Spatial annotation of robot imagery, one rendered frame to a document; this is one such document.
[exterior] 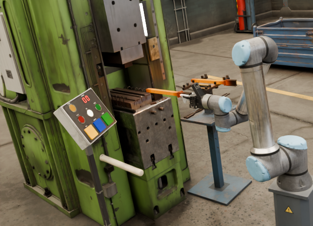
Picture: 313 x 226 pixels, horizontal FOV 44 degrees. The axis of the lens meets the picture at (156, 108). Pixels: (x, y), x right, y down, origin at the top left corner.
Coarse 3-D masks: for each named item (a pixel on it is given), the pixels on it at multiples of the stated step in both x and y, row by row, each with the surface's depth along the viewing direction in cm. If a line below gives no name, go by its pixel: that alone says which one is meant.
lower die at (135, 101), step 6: (126, 90) 309; (132, 90) 306; (114, 96) 302; (126, 96) 294; (132, 96) 292; (138, 96) 287; (144, 96) 289; (150, 96) 293; (114, 102) 296; (126, 102) 285; (132, 102) 282; (138, 102) 286; (144, 102) 290; (132, 108) 283; (138, 108) 287
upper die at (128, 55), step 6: (132, 48) 275; (138, 48) 279; (102, 54) 285; (108, 54) 280; (114, 54) 274; (120, 54) 269; (126, 54) 272; (132, 54) 276; (138, 54) 280; (108, 60) 282; (114, 60) 277; (120, 60) 271; (126, 60) 273; (132, 60) 277
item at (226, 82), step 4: (196, 80) 310; (200, 80) 307; (204, 80) 304; (208, 80) 302; (212, 80) 300; (216, 80) 299; (220, 80) 297; (224, 80) 295; (228, 80) 290; (232, 80) 288; (236, 80) 288; (224, 84) 292; (228, 84) 292; (232, 84) 289; (236, 84) 288
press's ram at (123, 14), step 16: (96, 0) 259; (112, 0) 258; (128, 0) 267; (96, 16) 265; (112, 16) 260; (128, 16) 269; (112, 32) 262; (128, 32) 271; (144, 32) 280; (112, 48) 265
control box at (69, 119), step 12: (84, 96) 244; (96, 96) 253; (60, 108) 225; (84, 108) 239; (60, 120) 229; (72, 120) 226; (84, 120) 233; (72, 132) 229; (84, 132) 228; (84, 144) 229
